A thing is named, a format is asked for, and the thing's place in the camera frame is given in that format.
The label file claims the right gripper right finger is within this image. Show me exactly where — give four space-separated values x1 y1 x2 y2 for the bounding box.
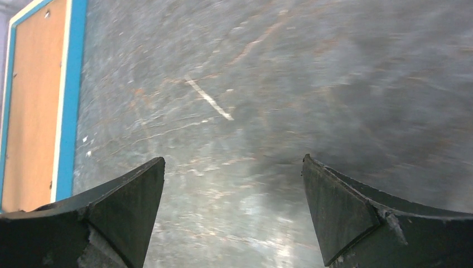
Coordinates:
302 155 472 267

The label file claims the wooden picture frame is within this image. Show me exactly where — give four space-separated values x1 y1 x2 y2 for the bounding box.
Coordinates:
1 1 87 213

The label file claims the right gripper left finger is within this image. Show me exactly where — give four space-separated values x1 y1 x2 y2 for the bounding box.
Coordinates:
1 157 165 267

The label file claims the brown cardboard backing board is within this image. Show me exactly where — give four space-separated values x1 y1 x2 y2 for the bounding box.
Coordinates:
2 1 67 212

